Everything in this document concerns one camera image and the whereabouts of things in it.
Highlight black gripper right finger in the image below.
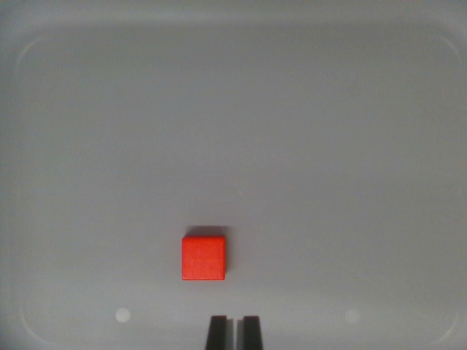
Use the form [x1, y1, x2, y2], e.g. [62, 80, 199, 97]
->
[236, 315, 265, 350]

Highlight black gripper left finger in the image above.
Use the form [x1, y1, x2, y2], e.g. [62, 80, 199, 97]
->
[206, 315, 235, 350]

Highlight red cube block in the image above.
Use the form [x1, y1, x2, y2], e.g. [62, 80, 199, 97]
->
[180, 234, 228, 282]

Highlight white plastic tray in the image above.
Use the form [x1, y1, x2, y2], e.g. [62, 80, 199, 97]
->
[0, 0, 467, 350]

